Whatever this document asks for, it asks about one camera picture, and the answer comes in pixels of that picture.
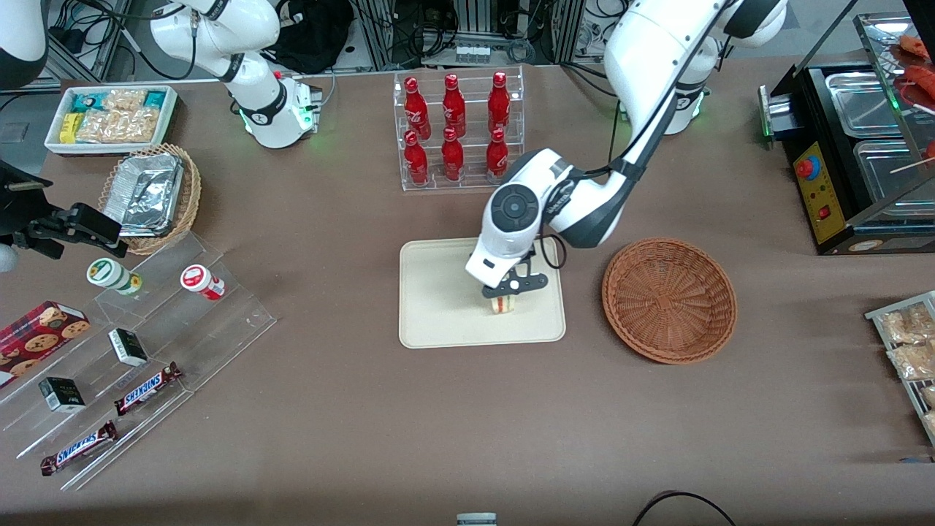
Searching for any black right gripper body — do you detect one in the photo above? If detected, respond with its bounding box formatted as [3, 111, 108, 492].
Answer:
[0, 161, 74, 242]

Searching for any cream plastic tray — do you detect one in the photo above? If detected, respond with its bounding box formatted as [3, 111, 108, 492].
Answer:
[398, 237, 567, 350]

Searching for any light wicker basket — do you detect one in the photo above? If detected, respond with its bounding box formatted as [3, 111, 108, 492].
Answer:
[99, 144, 202, 256]

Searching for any brown wicker basket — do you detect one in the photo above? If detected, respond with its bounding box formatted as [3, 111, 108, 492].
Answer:
[601, 237, 739, 365]

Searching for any grey snack tray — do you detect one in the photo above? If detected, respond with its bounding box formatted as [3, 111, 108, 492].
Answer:
[865, 291, 935, 448]

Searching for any green lid yogurt cup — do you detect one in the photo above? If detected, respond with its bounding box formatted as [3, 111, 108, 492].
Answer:
[86, 258, 143, 297]

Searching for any aluminium foil container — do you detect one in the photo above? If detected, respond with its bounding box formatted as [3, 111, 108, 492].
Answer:
[102, 152, 183, 238]

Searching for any white plastic snack bin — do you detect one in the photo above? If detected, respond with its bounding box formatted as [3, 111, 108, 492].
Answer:
[44, 84, 180, 156]

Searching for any red tartan cookie box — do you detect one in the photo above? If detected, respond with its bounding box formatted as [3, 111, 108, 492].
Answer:
[0, 301, 91, 388]

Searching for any clear rice cracker bag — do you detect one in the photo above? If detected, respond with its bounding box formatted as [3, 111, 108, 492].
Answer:
[102, 88, 148, 112]
[77, 108, 159, 144]

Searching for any red cola bottle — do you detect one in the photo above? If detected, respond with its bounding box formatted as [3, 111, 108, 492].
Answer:
[404, 130, 430, 185]
[442, 73, 467, 136]
[440, 126, 465, 182]
[404, 77, 432, 140]
[486, 128, 509, 178]
[488, 71, 511, 132]

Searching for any clear acrylic bottle rack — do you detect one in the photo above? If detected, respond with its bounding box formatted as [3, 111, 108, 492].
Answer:
[393, 66, 525, 192]

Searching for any red lid yogurt cup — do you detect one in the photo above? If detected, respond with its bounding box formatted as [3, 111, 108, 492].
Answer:
[180, 264, 226, 302]

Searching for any small black carton box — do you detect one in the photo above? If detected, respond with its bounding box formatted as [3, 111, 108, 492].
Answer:
[108, 329, 148, 367]
[38, 377, 86, 413]

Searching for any clear acrylic stepped shelf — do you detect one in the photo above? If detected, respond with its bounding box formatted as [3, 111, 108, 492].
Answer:
[0, 232, 277, 492]

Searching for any Snickers chocolate bar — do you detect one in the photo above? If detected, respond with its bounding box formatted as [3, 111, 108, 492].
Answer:
[113, 362, 183, 417]
[40, 420, 119, 477]

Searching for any black cloth bag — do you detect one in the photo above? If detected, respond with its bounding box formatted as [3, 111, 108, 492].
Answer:
[272, 0, 356, 75]

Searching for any black food warmer machine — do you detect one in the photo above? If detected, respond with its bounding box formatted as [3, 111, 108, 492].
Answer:
[758, 0, 935, 256]

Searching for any steel food pan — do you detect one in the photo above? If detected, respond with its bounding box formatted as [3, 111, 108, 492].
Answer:
[853, 139, 935, 220]
[825, 72, 908, 138]

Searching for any red sausage on skewer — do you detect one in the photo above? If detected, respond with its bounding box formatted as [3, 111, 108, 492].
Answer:
[897, 33, 935, 63]
[902, 64, 935, 103]

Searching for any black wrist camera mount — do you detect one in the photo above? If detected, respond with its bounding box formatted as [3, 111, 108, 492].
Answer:
[503, 252, 549, 298]

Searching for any black floor cable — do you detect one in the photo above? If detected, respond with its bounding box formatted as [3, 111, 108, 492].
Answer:
[632, 490, 739, 526]

